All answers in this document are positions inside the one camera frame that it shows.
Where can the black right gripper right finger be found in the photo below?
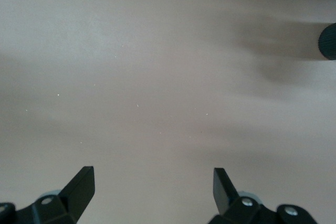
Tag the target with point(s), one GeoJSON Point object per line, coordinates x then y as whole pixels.
{"type": "Point", "coordinates": [223, 192]}

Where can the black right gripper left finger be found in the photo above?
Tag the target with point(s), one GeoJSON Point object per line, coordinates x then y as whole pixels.
{"type": "Point", "coordinates": [78, 190]}

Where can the black ribbed cylinder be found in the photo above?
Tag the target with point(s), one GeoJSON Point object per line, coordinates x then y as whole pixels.
{"type": "Point", "coordinates": [329, 41]}

